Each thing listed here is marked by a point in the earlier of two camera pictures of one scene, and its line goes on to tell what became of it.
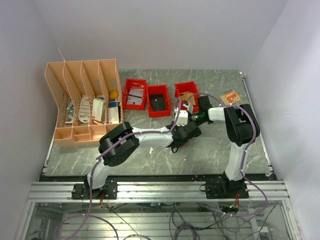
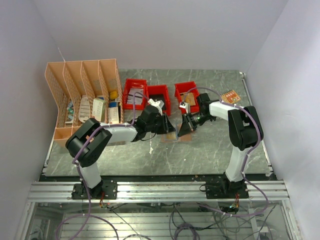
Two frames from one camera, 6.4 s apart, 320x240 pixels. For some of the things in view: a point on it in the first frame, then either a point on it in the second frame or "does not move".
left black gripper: x=177 y=126 → x=167 y=126
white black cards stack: x=135 y=96 does not move
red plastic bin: x=187 y=87 does not move
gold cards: x=185 y=97 does not move
